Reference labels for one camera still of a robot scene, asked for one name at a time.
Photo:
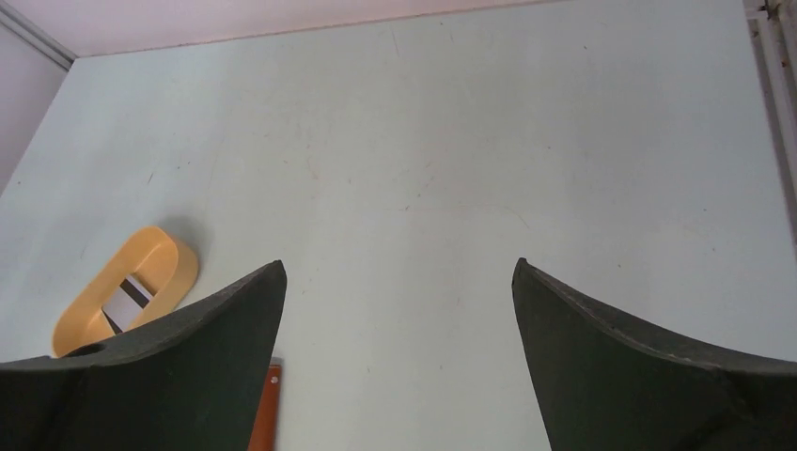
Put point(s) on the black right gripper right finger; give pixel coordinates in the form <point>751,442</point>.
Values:
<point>607,380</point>

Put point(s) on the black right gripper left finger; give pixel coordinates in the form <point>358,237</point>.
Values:
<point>190,380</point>

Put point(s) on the brown leather card holder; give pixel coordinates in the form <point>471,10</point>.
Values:
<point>265,427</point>

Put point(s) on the white striped credit cards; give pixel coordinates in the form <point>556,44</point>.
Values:
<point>125,304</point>

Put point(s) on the orange plastic tray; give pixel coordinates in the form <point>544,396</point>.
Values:
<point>165,265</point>

